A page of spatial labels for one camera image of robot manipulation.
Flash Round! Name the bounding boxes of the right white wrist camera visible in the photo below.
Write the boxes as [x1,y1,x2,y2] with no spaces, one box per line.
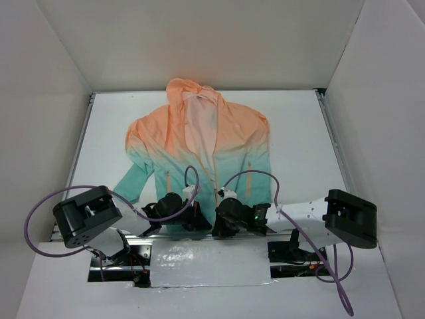
[218,187,237,200]

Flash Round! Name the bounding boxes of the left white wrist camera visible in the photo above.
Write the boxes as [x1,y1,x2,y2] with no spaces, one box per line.
[183,185,201,202]

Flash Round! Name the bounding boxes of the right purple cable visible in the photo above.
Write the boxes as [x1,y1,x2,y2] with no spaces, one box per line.
[222,169,355,316]

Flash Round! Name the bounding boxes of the purple cable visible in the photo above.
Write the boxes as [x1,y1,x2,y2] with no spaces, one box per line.
[222,169,355,316]
[25,165,200,283]

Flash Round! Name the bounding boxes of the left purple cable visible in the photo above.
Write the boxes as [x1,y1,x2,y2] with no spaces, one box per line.
[25,165,200,283]

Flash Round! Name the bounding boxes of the aluminium table frame rail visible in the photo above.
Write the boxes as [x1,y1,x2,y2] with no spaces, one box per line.
[49,88,358,242]

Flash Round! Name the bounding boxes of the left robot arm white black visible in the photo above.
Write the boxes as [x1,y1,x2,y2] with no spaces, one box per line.
[52,185,212,265]

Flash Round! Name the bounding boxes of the silver foil covered panel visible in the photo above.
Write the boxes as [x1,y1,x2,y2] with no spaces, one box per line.
[150,238,272,288]

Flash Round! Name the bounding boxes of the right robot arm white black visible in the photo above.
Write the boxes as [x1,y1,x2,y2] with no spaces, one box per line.
[212,188,377,260]

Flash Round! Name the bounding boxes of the orange and teal zip jacket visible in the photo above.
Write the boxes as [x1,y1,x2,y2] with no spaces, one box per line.
[114,78,272,227]

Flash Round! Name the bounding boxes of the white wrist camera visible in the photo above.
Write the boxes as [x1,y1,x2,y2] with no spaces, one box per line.
[183,185,201,202]
[218,187,237,200]

